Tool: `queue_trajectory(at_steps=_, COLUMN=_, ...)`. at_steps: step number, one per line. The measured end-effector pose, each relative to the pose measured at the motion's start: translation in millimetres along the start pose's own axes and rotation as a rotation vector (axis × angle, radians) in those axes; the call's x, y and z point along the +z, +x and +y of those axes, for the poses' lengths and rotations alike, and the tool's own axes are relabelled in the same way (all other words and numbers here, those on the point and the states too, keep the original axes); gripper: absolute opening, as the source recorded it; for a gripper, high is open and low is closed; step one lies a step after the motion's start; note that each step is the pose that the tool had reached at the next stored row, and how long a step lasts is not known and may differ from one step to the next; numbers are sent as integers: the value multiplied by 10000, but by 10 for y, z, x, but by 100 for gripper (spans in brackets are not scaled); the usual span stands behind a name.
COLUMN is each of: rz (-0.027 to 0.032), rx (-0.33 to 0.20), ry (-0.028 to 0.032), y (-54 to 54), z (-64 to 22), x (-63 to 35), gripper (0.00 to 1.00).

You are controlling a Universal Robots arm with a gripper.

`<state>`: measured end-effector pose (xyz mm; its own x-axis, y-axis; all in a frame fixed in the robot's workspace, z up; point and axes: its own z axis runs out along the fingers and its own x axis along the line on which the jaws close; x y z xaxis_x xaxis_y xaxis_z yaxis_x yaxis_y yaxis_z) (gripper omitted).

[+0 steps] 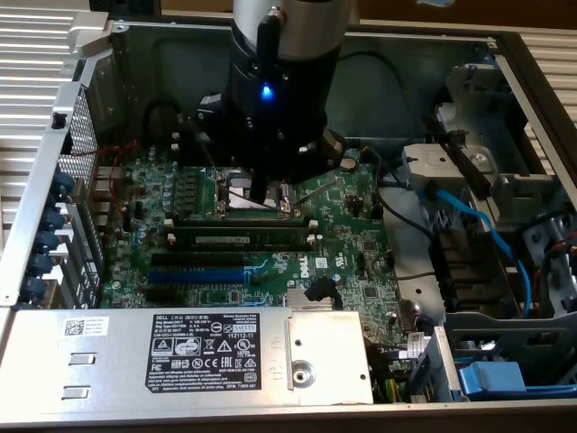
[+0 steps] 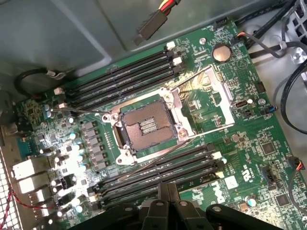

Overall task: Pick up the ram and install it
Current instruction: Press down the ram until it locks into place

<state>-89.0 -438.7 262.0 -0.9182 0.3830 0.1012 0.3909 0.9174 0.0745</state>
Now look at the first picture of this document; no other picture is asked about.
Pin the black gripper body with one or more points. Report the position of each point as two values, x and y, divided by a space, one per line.
288 108

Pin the green RAM stick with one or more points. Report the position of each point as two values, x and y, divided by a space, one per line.
270 236

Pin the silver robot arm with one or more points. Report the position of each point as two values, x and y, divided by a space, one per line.
306 27

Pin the RAM slot black latches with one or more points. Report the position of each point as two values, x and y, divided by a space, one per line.
243 248

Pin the round coin battery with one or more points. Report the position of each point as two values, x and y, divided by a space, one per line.
350 164

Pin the metal locking lever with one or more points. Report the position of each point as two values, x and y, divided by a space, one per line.
239 193
315 192

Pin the grey metal PC case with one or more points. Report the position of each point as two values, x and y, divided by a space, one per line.
383 104

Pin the metal CPU socket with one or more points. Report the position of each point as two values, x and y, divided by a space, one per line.
234 203

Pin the green Dell motherboard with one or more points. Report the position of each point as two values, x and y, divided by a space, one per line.
342 252

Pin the black plastic connector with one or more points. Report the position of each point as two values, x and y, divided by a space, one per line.
321 288

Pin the silver aluminium stop block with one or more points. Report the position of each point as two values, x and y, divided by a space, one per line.
88 27

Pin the silver finned heat sink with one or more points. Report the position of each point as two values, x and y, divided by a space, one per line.
297 301

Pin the long black expansion slot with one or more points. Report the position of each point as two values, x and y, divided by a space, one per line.
198 260

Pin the grey metal drive cage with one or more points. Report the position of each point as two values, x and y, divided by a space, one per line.
478 104

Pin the blue plastic clip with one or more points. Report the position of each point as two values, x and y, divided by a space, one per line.
63 184
35 288
47 241
56 217
40 264

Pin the blue expansion slot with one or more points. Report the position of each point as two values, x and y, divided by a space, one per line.
198 276

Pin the black ribbed plastic block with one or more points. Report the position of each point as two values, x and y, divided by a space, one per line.
464 266

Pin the short black expansion slot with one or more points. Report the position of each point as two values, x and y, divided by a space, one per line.
160 295

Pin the grey plastic drive tray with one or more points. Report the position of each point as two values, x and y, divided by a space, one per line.
496 329

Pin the silver power supply unit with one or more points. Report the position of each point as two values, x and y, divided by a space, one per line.
112 361

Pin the silver disk bay bracket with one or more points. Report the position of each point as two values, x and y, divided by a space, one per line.
433 162

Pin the black plastic rail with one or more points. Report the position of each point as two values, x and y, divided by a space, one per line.
469 167

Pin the blue plastic bracket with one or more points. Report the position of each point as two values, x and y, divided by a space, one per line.
491 379

